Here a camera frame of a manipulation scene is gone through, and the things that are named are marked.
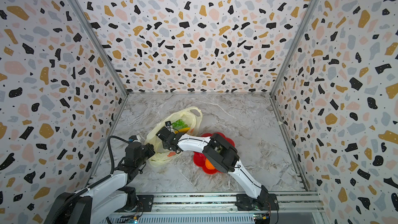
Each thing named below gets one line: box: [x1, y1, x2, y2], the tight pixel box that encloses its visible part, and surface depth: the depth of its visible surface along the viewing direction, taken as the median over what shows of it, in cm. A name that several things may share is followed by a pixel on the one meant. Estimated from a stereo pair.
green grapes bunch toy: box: [171, 118, 189, 129], surface depth 102 cm
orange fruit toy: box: [205, 158, 216, 170], surface depth 83 cm
